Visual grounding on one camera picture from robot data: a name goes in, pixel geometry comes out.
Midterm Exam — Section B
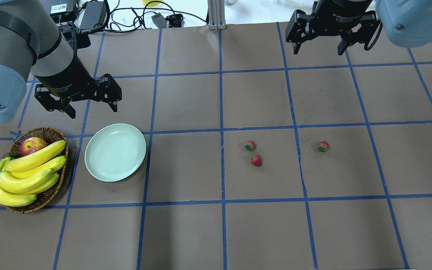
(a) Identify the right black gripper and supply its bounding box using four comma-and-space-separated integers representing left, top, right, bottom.
286, 0, 383, 56

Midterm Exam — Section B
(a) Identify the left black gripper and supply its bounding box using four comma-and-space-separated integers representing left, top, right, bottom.
34, 56, 122, 119

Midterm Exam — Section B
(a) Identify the red strawberry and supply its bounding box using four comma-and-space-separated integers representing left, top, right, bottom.
250, 155, 263, 167
318, 141, 330, 152
244, 140, 257, 152

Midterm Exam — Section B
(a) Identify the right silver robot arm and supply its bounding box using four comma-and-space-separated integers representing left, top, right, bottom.
285, 0, 432, 56

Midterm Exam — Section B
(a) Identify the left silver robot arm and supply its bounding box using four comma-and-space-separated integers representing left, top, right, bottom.
0, 0, 122, 125

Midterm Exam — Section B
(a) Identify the light green plate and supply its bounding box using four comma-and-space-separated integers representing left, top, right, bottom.
84, 123, 146, 182

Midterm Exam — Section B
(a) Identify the woven wicker basket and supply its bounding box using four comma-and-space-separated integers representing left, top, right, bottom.
0, 127, 69, 213

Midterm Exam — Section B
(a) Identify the red yellow apple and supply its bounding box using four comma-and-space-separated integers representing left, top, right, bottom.
19, 137, 48, 156

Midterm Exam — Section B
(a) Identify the black power adapter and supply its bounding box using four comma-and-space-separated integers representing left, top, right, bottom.
79, 1, 107, 33

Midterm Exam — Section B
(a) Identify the black electronics box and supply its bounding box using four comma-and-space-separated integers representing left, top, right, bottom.
41, 0, 79, 24

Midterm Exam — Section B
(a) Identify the yellow banana bunch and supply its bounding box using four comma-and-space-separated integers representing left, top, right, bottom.
0, 140, 67, 207

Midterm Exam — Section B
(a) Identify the aluminium frame post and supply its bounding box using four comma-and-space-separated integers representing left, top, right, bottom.
207, 0, 227, 30

